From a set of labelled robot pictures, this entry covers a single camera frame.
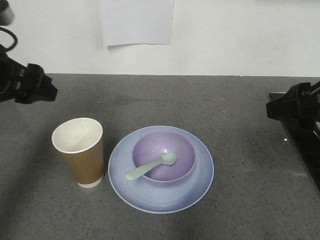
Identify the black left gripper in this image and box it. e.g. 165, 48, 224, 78
0, 45, 58, 104

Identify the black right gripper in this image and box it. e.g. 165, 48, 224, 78
266, 81, 320, 130

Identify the brown paper cup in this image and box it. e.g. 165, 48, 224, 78
51, 117, 104, 189

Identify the purple plastic bowl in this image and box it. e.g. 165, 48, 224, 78
131, 131, 197, 188

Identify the mint green plastic spoon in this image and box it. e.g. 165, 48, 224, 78
124, 153, 178, 181

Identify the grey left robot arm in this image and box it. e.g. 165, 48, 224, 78
0, 0, 58, 104

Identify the light blue plate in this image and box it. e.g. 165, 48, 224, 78
108, 125, 214, 214

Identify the black induction cooktop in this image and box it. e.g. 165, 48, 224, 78
268, 92, 320, 196

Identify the black cable loop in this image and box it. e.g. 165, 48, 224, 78
0, 26, 18, 53

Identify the white paper sheet on wall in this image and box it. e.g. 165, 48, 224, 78
98, 0, 175, 47

